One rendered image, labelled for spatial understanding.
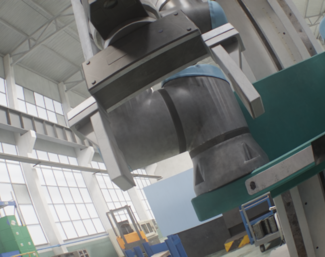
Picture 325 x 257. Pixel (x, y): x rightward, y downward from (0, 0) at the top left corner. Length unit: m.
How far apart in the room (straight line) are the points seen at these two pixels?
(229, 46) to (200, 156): 0.50
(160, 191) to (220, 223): 1.47
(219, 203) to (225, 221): 7.25
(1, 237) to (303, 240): 8.39
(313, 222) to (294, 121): 0.32
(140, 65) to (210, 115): 0.47
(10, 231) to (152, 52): 8.44
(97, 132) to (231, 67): 0.14
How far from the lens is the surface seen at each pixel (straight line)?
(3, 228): 8.92
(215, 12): 0.64
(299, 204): 1.03
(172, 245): 5.53
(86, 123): 0.40
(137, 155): 0.85
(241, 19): 1.16
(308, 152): 0.83
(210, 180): 0.84
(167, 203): 8.30
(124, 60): 0.40
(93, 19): 0.42
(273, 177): 0.82
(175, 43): 0.40
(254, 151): 0.86
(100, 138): 0.37
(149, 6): 0.47
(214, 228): 8.18
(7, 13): 13.90
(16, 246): 8.72
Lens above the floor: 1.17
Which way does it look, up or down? 11 degrees up
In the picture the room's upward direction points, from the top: 22 degrees counter-clockwise
